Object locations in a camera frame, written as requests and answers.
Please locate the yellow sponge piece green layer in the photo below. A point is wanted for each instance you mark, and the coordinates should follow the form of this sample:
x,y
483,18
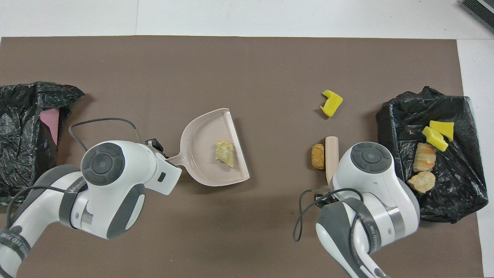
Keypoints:
x,y
434,137

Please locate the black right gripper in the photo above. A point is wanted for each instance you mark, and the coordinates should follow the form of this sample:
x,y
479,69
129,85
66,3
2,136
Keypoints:
x,y
325,199

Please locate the pale foam piece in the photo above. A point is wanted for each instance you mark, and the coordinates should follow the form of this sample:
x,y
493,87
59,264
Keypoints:
x,y
225,153

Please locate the grey ribbed device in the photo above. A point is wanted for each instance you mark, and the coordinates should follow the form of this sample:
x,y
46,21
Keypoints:
x,y
480,9

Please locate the black trash bag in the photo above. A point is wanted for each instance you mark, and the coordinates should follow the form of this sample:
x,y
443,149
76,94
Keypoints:
x,y
23,166
463,185

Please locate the yellow bent sponge piece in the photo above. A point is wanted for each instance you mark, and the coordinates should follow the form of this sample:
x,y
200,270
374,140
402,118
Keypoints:
x,y
334,106

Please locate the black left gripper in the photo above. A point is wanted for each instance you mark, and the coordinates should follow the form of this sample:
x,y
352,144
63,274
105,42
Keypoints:
x,y
156,145

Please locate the beige plastic dustpan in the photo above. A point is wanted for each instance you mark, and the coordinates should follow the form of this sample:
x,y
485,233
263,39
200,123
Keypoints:
x,y
204,166

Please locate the brown paper table mat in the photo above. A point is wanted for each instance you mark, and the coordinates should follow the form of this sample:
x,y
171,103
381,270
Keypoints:
x,y
231,77

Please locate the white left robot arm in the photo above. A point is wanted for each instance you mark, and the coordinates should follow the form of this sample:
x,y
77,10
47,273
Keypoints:
x,y
115,193

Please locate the pink bin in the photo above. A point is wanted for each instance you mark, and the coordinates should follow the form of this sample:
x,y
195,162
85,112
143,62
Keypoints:
x,y
52,123

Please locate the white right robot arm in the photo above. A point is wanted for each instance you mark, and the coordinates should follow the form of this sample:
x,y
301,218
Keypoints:
x,y
370,181

